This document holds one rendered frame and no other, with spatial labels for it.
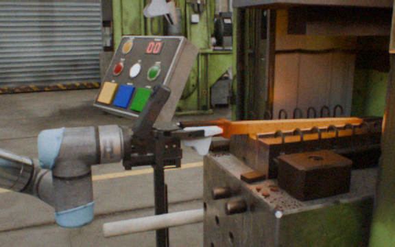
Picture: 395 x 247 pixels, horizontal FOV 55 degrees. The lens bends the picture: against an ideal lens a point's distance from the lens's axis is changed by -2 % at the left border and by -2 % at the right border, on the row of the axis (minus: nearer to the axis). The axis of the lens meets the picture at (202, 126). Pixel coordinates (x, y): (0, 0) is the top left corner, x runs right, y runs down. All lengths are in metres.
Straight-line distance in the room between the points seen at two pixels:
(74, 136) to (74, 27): 7.94
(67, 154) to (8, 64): 7.96
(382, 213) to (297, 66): 0.51
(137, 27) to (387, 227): 5.13
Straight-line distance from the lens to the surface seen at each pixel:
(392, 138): 0.74
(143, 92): 1.23
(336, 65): 1.20
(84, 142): 0.74
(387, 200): 0.77
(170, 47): 1.25
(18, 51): 8.65
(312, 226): 0.75
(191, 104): 5.79
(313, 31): 0.87
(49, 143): 0.75
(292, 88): 1.13
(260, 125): 0.86
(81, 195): 0.78
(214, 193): 0.85
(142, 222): 1.26
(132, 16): 5.66
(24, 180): 0.86
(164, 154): 0.78
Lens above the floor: 1.22
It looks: 14 degrees down
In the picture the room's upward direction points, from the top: straight up
